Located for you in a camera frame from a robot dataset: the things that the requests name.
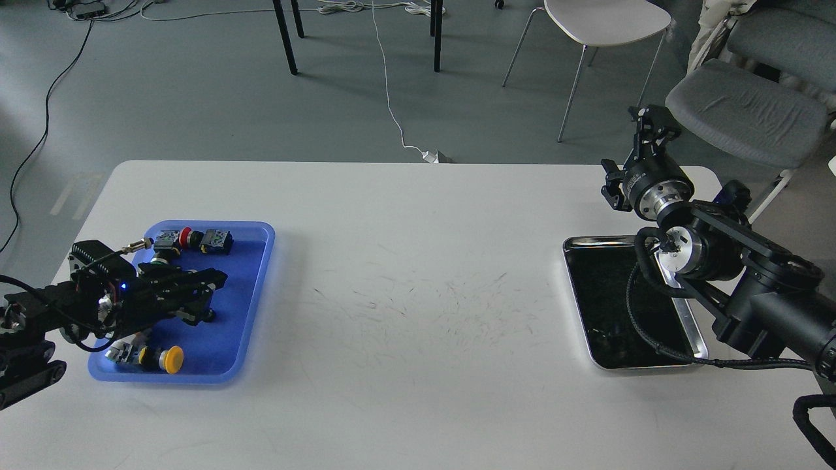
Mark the silver metal tray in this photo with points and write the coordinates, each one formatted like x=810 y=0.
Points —
x=599 y=270

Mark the grey upholstered chair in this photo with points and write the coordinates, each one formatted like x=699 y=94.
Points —
x=749 y=117

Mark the red push button switch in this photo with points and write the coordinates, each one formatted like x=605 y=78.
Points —
x=189 y=238

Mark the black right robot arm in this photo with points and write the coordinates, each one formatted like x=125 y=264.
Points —
x=764 y=299

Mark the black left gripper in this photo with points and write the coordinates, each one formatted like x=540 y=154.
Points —
x=130 y=304

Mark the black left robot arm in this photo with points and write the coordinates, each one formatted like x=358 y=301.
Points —
x=71 y=307

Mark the white chair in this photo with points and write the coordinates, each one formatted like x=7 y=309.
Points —
x=601 y=24

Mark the black switch contact block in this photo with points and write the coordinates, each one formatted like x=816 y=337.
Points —
x=216 y=241

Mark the green push button switch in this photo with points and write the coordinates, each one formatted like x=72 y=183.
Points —
x=166 y=247

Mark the white power adapter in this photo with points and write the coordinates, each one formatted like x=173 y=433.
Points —
x=436 y=157

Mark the yellow mushroom push button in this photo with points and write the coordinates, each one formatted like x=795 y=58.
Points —
x=134 y=350

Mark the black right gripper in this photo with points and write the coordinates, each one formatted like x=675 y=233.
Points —
x=653 y=184

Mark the blue plastic tray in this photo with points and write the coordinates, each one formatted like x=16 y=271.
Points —
x=213 y=352

